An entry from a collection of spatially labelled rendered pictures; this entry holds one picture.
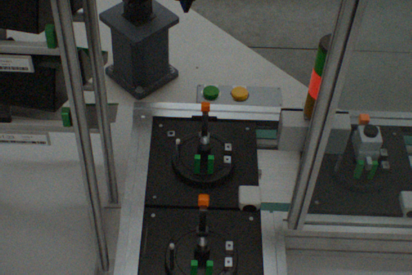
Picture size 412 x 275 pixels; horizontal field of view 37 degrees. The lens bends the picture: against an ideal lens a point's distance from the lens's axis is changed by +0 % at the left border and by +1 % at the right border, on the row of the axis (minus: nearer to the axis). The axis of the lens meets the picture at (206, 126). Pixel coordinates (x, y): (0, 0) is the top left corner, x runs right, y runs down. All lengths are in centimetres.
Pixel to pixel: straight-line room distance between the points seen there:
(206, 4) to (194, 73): 168
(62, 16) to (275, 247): 67
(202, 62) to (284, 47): 144
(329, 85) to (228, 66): 79
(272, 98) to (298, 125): 44
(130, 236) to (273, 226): 29
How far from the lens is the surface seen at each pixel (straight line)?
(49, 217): 144
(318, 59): 100
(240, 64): 175
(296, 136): 111
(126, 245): 126
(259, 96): 153
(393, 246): 139
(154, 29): 154
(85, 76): 114
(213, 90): 151
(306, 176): 116
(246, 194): 130
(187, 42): 181
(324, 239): 134
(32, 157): 155
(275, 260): 126
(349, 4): 89
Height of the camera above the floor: 204
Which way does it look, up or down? 48 degrees down
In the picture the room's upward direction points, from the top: 3 degrees clockwise
